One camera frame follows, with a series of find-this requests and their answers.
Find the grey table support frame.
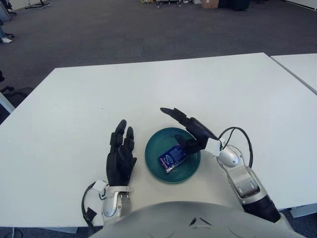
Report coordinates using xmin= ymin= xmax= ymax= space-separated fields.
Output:
xmin=279 ymin=205 xmax=317 ymax=219

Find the person leg with white shoe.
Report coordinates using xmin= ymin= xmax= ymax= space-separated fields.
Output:
xmin=0 ymin=24 xmax=13 ymax=44

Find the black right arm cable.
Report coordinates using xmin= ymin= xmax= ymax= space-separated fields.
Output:
xmin=217 ymin=126 xmax=254 ymax=167

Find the black floor stand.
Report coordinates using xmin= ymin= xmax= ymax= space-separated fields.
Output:
xmin=24 ymin=0 xmax=52 ymax=9

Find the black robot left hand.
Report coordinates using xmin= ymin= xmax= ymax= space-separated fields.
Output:
xmin=106 ymin=119 xmax=138 ymax=187

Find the black cabinet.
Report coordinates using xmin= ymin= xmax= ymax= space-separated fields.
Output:
xmin=219 ymin=0 xmax=251 ymax=12

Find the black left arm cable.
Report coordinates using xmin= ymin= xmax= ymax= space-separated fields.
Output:
xmin=81 ymin=182 xmax=105 ymax=228

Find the white table leg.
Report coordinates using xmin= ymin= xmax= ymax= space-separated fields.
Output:
xmin=0 ymin=91 xmax=15 ymax=114

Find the wheeled cart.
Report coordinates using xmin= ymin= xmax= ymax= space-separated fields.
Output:
xmin=155 ymin=0 xmax=194 ymax=8

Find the black office chair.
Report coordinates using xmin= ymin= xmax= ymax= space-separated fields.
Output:
xmin=0 ymin=70 xmax=34 ymax=105

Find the grey robot torso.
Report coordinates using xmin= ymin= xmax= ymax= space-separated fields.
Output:
xmin=89 ymin=200 xmax=308 ymax=238

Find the green round plate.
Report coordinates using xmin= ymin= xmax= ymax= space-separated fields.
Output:
xmin=144 ymin=127 xmax=202 ymax=184

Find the blue gum box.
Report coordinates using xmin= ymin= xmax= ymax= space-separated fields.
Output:
xmin=158 ymin=145 xmax=189 ymax=176

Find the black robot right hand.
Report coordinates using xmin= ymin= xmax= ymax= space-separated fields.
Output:
xmin=160 ymin=107 xmax=218 ymax=159

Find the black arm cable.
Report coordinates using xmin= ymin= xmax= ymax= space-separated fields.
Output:
xmin=81 ymin=182 xmax=105 ymax=228
xmin=217 ymin=126 xmax=254 ymax=167

